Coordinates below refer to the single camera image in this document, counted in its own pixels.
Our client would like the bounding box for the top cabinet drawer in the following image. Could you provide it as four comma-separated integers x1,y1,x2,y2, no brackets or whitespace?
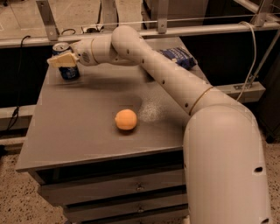
38,167,185,206

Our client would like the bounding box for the grey drawer cabinet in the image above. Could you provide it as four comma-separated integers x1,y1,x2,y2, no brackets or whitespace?
15,37,211,224

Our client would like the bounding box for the middle cabinet drawer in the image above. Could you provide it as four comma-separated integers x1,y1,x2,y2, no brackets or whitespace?
65,189,188,223

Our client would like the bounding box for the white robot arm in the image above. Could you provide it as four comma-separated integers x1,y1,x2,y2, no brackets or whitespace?
47,25,273,224

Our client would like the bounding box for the white cable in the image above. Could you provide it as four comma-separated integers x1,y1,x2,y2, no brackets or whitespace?
235,20,257,102

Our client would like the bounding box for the black hanging cable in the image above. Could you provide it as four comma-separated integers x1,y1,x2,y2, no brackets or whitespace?
6,35,32,132

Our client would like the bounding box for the orange fruit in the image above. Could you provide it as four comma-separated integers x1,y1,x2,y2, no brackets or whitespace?
115,109,137,130

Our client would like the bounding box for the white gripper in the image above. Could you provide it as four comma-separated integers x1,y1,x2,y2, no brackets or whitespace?
47,38,97,67

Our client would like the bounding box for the metal railing frame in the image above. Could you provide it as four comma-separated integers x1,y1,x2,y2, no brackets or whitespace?
0,0,280,49

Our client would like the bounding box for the cabinet drawer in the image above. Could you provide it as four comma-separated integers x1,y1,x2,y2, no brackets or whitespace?
38,167,185,206
78,207,191,224
65,189,188,223

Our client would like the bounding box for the blue kettle chips bag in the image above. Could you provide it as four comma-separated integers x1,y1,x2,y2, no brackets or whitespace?
159,47,197,70

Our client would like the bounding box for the floor power outlet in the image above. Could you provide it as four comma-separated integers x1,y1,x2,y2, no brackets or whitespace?
81,24,103,33

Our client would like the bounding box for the blue pepsi can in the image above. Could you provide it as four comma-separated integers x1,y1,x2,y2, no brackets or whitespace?
52,42,80,81

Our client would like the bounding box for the bottom cabinet drawer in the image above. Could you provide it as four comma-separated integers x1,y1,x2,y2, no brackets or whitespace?
78,207,191,224

